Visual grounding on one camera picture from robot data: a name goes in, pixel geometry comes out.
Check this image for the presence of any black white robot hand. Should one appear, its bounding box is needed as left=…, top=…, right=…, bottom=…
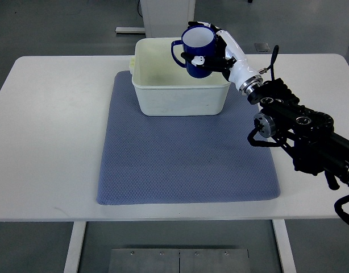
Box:
left=181, top=21, right=263, bottom=96

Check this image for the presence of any blue mug white inside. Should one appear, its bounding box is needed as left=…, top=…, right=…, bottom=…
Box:
left=171, top=25, right=215, bottom=78

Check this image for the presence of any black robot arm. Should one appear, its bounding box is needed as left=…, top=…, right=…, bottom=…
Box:
left=247, top=74, right=349, bottom=191

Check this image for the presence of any white plastic box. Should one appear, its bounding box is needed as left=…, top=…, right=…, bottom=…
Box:
left=131, top=38, right=230, bottom=116

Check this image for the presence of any small metal floor hatch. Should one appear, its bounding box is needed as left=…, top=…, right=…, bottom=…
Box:
left=254, top=43, right=271, bottom=52

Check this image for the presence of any blue textured mat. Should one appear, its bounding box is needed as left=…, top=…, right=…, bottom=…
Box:
left=97, top=71, right=280, bottom=205

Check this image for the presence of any white table leg right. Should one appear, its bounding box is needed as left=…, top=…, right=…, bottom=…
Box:
left=272, top=220, right=297, bottom=273

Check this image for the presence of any white table leg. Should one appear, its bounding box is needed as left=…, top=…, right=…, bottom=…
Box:
left=63, top=221, right=86, bottom=273
left=272, top=220, right=297, bottom=273

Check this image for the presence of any white table leg left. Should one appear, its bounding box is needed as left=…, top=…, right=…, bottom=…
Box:
left=63, top=221, right=86, bottom=273

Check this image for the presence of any white cabinet pedestal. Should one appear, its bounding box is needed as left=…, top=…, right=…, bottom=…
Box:
left=115, top=0, right=196, bottom=39

